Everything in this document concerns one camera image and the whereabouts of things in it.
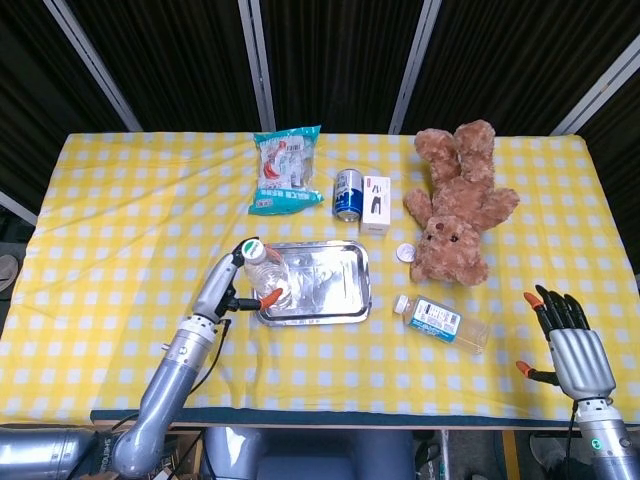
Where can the rectangular metal tray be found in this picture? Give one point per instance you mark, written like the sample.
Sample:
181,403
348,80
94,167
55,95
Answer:
325,285

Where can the teal snack bag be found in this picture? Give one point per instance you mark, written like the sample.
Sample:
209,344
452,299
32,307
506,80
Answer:
285,170

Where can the brown cardboard box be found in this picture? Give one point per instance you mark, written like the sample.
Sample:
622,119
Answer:
186,440

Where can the black corrugated partition panel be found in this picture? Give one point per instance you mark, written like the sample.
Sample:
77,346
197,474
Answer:
40,100
510,60
175,65
335,65

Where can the small white round cap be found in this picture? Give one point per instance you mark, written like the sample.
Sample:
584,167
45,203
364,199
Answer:
405,253

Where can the small white carton box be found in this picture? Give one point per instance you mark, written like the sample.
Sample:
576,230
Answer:
375,210

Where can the yellow checkered tablecloth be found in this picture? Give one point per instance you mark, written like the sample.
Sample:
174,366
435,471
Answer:
320,370

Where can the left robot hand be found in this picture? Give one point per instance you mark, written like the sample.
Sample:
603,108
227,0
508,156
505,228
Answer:
215,290

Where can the tea bottle with teal label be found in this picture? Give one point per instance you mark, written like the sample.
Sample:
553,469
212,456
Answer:
435,320

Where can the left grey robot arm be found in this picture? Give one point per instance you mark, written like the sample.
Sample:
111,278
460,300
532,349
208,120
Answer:
170,385

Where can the blue drink can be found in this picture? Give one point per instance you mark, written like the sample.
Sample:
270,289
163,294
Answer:
348,197

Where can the white partition post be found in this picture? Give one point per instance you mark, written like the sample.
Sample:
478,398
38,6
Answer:
90,60
256,60
17,207
415,60
595,92

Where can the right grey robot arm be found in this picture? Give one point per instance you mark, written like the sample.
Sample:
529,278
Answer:
605,450

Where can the clear plastic bottle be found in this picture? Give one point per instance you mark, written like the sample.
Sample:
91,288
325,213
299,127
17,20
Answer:
267,280

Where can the grey shoe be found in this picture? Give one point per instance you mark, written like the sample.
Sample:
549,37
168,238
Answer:
547,452

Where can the brown plush teddy bear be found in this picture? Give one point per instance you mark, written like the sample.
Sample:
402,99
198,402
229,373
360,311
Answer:
450,240

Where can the grey robot torso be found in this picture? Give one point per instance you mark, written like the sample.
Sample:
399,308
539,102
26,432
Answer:
310,460

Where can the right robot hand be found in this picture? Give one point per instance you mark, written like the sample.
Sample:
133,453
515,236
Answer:
580,362

